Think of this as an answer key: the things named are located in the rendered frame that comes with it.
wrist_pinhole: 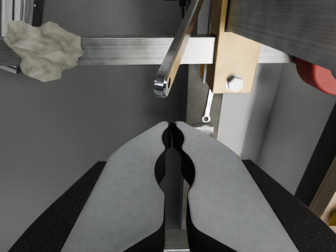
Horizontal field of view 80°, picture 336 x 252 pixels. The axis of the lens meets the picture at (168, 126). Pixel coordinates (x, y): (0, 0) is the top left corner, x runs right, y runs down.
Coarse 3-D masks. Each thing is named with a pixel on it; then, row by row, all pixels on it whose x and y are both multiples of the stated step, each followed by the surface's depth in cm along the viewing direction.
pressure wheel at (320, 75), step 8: (296, 64) 23; (304, 64) 22; (312, 64) 20; (304, 72) 22; (312, 72) 21; (320, 72) 20; (328, 72) 20; (304, 80) 23; (312, 80) 21; (320, 80) 21; (328, 80) 21; (320, 88) 21; (328, 88) 21
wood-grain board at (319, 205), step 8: (328, 176) 32; (320, 184) 33; (328, 184) 32; (320, 192) 33; (328, 192) 32; (312, 200) 35; (320, 200) 33; (328, 200) 32; (312, 208) 35; (320, 208) 33; (328, 208) 32; (320, 216) 33; (328, 216) 33
